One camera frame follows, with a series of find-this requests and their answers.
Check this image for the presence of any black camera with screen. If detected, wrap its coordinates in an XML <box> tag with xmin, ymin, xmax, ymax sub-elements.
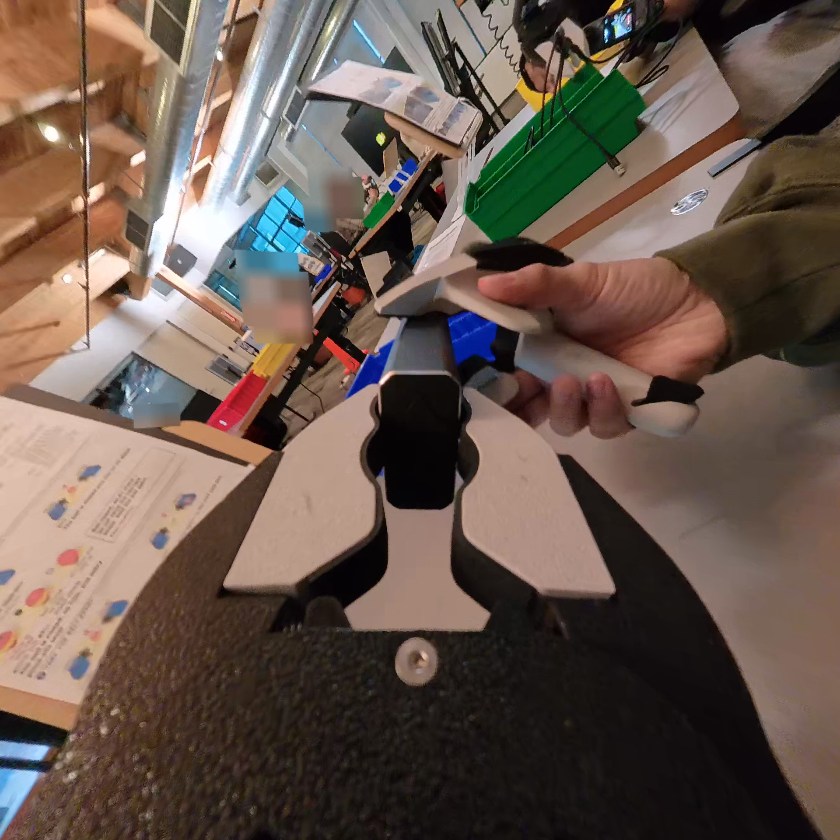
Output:
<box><xmin>584</xmin><ymin>0</ymin><xmax>657</xmax><ymax>55</ymax></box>

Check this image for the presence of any folded printed poster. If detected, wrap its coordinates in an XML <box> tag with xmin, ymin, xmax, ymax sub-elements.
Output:
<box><xmin>308</xmin><ymin>59</ymin><xmax>483</xmax><ymax>160</ymax></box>

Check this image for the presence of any instruction sheet on cardboard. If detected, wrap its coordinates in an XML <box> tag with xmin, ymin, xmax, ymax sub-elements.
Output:
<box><xmin>0</xmin><ymin>384</ymin><xmax>275</xmax><ymax>731</ymax></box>

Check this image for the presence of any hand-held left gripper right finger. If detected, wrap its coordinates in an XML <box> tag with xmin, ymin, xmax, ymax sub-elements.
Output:
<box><xmin>451</xmin><ymin>387</ymin><xmax>618</xmax><ymax>611</ymax></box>

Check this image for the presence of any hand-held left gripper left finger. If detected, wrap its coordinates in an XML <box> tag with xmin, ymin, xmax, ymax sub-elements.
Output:
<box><xmin>222</xmin><ymin>395</ymin><xmax>391</xmax><ymax>611</ymax></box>

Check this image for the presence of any round silver air duct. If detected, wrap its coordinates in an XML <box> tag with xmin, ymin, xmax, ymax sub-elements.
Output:
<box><xmin>203</xmin><ymin>0</ymin><xmax>358</xmax><ymax>204</ymax></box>

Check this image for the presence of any grey cloth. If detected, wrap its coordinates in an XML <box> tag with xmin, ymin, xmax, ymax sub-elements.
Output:
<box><xmin>718</xmin><ymin>7</ymin><xmax>840</xmax><ymax>139</ymax></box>

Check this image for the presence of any black monitor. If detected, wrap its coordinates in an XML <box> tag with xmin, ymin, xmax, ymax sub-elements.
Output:
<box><xmin>341</xmin><ymin>101</ymin><xmax>401</xmax><ymax>173</ymax></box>

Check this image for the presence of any green storage bin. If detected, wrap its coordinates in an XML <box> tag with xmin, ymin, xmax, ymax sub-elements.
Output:
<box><xmin>462</xmin><ymin>62</ymin><xmax>647</xmax><ymax>244</ymax></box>

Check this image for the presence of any dark flat strip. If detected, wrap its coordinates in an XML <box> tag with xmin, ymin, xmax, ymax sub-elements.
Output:
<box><xmin>707</xmin><ymin>138</ymin><xmax>765</xmax><ymax>178</ymax></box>

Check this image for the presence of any yellow storage bin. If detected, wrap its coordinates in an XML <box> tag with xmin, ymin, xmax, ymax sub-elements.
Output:
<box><xmin>252</xmin><ymin>341</ymin><xmax>299</xmax><ymax>380</ymax></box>

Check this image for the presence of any thin hanging cable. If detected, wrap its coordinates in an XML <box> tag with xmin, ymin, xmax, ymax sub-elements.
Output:
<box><xmin>77</xmin><ymin>0</ymin><xmax>93</xmax><ymax>350</ymax></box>

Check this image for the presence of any red storage bin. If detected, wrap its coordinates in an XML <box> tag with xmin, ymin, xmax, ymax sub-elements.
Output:
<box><xmin>206</xmin><ymin>371</ymin><xmax>271</xmax><ymax>434</ymax></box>

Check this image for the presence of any person's right hand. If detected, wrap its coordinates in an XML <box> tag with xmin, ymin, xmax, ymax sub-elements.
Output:
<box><xmin>478</xmin><ymin>257</ymin><xmax>731</xmax><ymax>441</ymax></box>

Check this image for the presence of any person's right forearm olive sleeve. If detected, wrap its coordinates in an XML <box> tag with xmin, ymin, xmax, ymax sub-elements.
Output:
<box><xmin>655</xmin><ymin>131</ymin><xmax>840</xmax><ymax>370</ymax></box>

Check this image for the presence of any flat silver air duct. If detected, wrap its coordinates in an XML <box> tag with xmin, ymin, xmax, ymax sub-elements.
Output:
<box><xmin>131</xmin><ymin>0</ymin><xmax>227</xmax><ymax>277</ymax></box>

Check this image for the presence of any black cable with plug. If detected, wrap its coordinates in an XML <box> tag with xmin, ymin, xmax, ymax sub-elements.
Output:
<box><xmin>525</xmin><ymin>26</ymin><xmax>627</xmax><ymax>177</ymax></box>

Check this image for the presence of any blue storage bin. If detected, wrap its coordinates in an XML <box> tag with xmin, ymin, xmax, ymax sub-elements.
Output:
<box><xmin>346</xmin><ymin>341</ymin><xmax>395</xmax><ymax>400</ymax></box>
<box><xmin>449</xmin><ymin>311</ymin><xmax>500</xmax><ymax>368</ymax></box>

